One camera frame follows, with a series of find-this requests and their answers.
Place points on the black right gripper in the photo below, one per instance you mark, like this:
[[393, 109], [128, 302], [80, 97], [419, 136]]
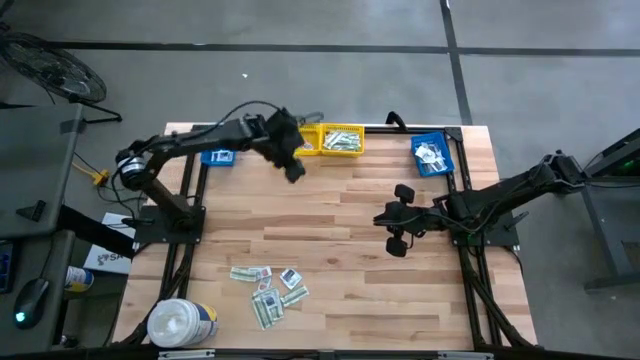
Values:
[[415, 220]]

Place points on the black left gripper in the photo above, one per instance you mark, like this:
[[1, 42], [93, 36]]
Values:
[[282, 142]]

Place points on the white red wipe packet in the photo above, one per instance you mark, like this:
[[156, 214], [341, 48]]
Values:
[[307, 146], [264, 284]]

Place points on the blue plastic basket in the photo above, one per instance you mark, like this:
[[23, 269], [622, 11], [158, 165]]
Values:
[[206, 160], [447, 145]]

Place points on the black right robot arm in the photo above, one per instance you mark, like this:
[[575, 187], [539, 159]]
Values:
[[525, 182]]

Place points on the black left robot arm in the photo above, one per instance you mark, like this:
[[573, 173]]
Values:
[[200, 140]]

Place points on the white wipes canister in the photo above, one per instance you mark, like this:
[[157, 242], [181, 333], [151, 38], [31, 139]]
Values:
[[180, 322]]

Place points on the black diagonal brace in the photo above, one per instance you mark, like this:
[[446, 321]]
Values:
[[95, 232]]

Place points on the white printed box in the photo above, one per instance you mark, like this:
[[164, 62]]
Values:
[[107, 260]]

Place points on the grey metal cart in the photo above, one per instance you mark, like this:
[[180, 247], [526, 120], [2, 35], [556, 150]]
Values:
[[605, 225]]

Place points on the black floor fan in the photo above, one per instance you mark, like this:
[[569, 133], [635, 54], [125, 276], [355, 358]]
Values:
[[55, 70]]

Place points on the white yellow can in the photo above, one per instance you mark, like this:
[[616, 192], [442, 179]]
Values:
[[77, 277]]

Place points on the grey desk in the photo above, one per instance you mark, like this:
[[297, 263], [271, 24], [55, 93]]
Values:
[[30, 150]]

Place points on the black computer mouse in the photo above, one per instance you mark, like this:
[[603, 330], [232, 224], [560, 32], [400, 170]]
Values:
[[31, 300]]

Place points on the dark keyboard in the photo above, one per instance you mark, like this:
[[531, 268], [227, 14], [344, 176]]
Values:
[[5, 265]]

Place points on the black frame clamp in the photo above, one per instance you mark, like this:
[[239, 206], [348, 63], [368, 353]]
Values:
[[395, 119]]

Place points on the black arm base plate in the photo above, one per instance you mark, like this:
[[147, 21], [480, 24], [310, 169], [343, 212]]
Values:
[[505, 240], [150, 236]]

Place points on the silver bracket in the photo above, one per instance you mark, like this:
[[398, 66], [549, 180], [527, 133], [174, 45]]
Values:
[[465, 356], [185, 355]]

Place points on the black desk bracket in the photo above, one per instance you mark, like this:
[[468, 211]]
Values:
[[32, 210]]

